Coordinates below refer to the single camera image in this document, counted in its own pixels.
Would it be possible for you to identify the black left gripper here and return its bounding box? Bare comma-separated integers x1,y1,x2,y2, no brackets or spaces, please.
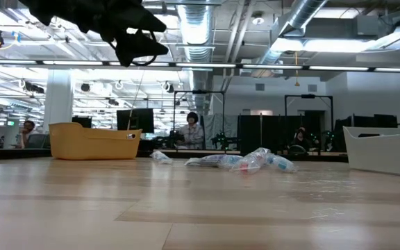
66,0,169,67

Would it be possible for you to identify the small clear pack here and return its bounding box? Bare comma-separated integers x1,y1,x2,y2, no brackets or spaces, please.
149,149,174,165

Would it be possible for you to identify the clear toothbrush pack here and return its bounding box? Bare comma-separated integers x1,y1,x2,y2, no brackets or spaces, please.
265,153,299,174
185,153,243,171
229,147,271,176

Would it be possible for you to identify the large black monitor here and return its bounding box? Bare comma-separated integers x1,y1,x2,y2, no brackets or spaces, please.
116,108,155,134

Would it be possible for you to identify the white building column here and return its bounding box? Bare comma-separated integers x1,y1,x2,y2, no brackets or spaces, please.
42,68,74,147

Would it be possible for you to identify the small black monitor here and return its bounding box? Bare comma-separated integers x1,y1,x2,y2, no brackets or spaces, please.
72,116,92,128

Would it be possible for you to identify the person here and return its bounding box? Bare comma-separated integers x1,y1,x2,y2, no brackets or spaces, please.
177,111,204,150
292,126,310,151
19,120,38,149

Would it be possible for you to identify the yellow plastic bin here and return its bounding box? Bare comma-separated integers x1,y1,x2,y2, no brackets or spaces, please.
48,122,142,160

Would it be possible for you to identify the grey fabric cover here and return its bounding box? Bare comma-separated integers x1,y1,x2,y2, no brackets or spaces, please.
201,113,239,151

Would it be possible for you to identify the grey office chair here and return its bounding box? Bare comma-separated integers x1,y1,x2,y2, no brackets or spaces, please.
33,133,50,150

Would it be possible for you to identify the black partition screen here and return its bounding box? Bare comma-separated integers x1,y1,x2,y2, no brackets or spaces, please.
237,114,326,156

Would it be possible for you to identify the row of black monitors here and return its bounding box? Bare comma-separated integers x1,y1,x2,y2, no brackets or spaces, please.
333,113,399,153

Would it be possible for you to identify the white plastic bin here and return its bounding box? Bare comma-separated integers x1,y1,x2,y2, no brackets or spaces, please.
342,116,400,179

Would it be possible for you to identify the silver ribbed air duct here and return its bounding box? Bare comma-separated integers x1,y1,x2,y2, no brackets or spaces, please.
176,0,215,115
251,0,328,79

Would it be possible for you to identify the black background rig frame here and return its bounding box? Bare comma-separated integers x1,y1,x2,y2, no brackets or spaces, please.
284,94,334,152
173,90,226,151

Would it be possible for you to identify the yellow hanging cord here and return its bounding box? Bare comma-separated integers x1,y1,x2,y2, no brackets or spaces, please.
293,51,301,88

